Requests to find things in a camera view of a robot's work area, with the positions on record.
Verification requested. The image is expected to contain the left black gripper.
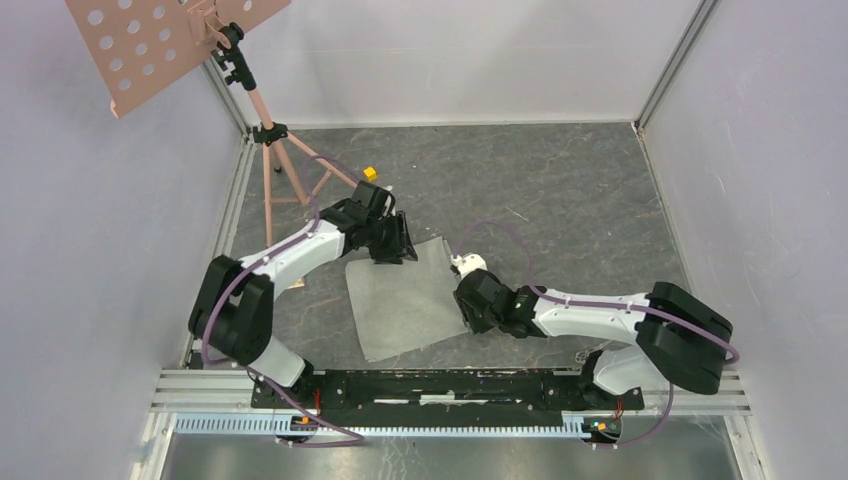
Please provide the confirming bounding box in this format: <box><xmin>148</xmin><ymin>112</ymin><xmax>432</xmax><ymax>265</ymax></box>
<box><xmin>365</xmin><ymin>211</ymin><xmax>418</xmax><ymax>266</ymax></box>

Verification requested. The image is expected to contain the grey cloth napkin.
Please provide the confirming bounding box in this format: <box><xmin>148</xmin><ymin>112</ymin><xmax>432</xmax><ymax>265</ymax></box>
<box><xmin>345</xmin><ymin>237</ymin><xmax>466</xmax><ymax>362</ymax></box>

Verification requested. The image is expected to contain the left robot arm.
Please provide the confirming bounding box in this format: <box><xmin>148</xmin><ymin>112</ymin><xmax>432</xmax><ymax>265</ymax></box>
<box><xmin>188</xmin><ymin>181</ymin><xmax>418</xmax><ymax>408</ymax></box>

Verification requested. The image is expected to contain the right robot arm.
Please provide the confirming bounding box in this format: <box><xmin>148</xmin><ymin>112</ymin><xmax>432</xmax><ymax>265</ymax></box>
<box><xmin>454</xmin><ymin>269</ymin><xmax>738</xmax><ymax>408</ymax></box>

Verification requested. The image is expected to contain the yellow cube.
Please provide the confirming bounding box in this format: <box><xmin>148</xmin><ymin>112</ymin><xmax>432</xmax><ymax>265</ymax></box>
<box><xmin>363</xmin><ymin>166</ymin><xmax>378</xmax><ymax>182</ymax></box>

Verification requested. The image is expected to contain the pink music stand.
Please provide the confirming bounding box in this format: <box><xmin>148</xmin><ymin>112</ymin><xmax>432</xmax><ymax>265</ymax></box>
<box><xmin>67</xmin><ymin>0</ymin><xmax>357</xmax><ymax>243</ymax></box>

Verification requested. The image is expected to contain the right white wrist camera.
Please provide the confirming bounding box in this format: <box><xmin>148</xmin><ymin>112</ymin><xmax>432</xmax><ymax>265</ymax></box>
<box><xmin>450</xmin><ymin>253</ymin><xmax>488</xmax><ymax>279</ymax></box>

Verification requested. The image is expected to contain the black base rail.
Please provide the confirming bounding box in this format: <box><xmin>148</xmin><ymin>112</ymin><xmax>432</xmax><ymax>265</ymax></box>
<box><xmin>286</xmin><ymin>368</ymin><xmax>645</xmax><ymax>428</ymax></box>

